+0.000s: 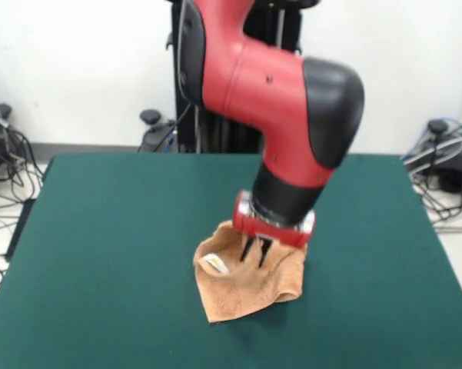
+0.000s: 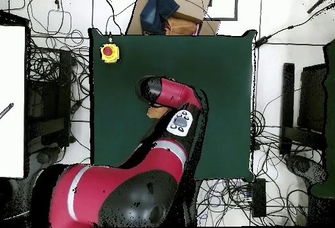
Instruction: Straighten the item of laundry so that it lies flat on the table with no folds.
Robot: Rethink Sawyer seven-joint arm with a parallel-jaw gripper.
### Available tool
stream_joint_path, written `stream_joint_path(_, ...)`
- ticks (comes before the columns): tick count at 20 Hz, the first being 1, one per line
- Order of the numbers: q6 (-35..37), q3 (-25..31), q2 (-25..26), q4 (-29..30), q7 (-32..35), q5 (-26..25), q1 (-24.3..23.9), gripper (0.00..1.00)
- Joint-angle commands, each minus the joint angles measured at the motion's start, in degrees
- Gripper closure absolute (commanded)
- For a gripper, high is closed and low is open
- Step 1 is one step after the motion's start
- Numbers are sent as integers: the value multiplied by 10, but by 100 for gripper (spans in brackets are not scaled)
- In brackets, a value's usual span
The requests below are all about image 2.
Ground grey floor stand base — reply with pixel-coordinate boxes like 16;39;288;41
27;145;64;185

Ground black square frame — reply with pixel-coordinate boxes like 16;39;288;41
200;0;239;22

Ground black floor stand base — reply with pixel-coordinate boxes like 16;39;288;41
284;153;328;187

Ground black flat bar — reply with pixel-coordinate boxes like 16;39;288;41
279;62;296;157

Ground black power adapter with cable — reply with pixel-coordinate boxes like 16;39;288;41
254;1;335;48

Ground white flat panel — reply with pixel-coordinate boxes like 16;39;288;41
0;25;26;179

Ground blue jeans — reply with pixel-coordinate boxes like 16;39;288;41
139;0;181;35

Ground tan terry towel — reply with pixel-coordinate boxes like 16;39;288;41
145;105;171;119

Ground folded orange cloth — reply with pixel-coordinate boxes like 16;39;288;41
164;17;200;37

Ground brown cardboard box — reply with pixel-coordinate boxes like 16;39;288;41
125;0;221;37

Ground yellow emergency stop button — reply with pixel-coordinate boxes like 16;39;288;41
99;43;121;64

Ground black power strip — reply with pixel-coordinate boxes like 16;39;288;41
251;177;268;218

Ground black flat board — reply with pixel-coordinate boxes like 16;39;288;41
297;63;328;135

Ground black floor cable tangle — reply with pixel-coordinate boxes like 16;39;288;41
196;108;326;227
27;29;92;126

